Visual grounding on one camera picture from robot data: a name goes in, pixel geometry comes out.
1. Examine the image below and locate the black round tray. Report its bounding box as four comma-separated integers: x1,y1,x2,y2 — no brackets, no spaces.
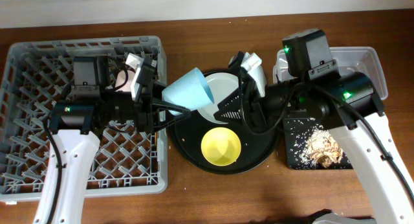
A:
169,68,281,175

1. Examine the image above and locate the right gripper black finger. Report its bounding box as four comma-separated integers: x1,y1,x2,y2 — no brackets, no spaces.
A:
218,88,245,111
213,106,243,124

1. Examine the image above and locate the blue plastic cup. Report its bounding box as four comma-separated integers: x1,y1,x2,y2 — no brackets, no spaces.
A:
162,67,214,111

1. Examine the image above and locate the pink plastic cup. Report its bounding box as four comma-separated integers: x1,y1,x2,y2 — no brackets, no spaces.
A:
115,70,135,93

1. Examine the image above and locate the food scraps and rice pile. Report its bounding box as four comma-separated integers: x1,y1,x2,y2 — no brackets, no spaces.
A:
290,117,344,169

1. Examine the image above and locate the grey round plate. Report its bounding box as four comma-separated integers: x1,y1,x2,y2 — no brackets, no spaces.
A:
198,73,238,124

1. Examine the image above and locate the black rectangular tray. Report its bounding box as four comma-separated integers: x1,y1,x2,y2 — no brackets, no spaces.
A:
279,109,355,170

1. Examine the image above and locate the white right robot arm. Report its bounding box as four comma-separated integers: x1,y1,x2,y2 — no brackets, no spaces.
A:
214,72,413,223

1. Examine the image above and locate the clear plastic bin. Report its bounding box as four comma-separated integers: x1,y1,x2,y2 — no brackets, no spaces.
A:
273,47,388,100

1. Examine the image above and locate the grey dishwasher rack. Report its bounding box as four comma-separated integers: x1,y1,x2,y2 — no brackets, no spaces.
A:
1,36,168,203

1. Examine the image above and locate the yellow bowl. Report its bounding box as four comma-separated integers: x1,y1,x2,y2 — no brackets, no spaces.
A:
201,127,241,166

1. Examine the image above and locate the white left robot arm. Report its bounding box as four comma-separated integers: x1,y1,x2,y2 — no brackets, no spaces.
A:
34,85,190,223

